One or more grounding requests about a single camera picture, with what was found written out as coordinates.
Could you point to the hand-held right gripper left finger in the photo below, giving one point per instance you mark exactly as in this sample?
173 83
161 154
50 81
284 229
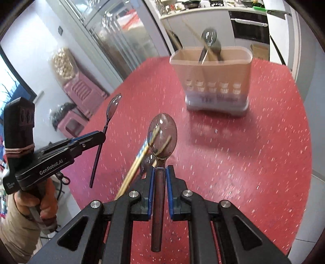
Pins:
151 182

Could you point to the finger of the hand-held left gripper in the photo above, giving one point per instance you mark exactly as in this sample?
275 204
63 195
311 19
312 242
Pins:
87 147
88 137

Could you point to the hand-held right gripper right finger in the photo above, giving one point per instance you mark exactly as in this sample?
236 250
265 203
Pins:
169 187

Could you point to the beige plastic utensil holder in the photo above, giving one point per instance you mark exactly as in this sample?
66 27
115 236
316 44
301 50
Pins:
215 78

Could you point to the person's left hand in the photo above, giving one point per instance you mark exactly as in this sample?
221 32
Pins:
48 203

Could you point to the pink plastic stool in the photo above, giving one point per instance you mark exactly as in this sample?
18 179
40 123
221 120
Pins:
85 94
71 125

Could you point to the blue patterned wooden chopstick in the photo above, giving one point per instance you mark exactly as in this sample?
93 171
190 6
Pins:
142 153

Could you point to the dark plastic bag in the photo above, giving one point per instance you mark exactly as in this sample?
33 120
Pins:
61 114

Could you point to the clear bag of nuts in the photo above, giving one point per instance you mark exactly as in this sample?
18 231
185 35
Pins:
63 64

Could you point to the glass door cabinet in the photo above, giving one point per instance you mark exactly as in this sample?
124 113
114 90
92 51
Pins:
121 38

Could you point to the cardboard box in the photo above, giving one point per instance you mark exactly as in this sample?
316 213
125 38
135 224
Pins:
260 52

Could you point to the black frying pan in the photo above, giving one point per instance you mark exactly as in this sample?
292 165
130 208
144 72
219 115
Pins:
191 3

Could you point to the black built-in oven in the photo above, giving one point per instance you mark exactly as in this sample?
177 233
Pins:
250 25

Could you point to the green cutting board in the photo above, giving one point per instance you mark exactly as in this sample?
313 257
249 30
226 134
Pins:
259 7

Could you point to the dark wall screen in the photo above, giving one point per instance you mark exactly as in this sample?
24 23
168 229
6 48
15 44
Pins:
12 83

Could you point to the black wall switch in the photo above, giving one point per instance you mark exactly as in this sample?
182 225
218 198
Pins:
60 30

